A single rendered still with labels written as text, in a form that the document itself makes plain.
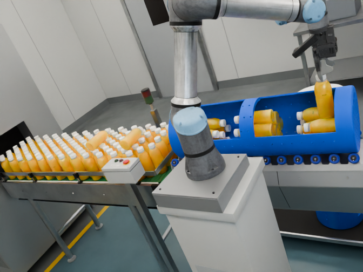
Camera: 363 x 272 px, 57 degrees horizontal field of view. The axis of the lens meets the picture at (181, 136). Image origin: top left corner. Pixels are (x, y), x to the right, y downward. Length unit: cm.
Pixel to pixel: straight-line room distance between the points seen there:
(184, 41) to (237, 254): 78
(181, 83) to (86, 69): 576
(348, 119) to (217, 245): 70
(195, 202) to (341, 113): 68
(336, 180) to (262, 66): 375
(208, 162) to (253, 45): 404
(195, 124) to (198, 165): 15
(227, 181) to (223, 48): 427
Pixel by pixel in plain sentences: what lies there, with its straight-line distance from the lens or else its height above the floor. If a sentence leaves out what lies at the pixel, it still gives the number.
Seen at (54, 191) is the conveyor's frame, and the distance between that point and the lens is 261.
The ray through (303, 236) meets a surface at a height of 14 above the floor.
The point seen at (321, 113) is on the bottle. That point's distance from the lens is 154.
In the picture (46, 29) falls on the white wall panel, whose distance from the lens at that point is 661.
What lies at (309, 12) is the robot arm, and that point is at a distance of 120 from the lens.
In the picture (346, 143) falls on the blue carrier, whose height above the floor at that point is 106.
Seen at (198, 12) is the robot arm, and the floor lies 173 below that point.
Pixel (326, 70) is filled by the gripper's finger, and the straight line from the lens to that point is 146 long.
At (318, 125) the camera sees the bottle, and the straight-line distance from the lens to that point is 152.
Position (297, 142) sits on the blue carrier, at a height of 108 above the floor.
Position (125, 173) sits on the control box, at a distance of 177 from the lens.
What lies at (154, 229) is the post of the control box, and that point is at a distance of 206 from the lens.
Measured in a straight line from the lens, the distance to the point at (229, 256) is 131.
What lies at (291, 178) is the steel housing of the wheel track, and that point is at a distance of 165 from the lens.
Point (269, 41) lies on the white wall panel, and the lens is 504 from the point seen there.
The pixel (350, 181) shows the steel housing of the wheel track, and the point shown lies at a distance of 161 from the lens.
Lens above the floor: 186
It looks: 25 degrees down
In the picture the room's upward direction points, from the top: 21 degrees counter-clockwise
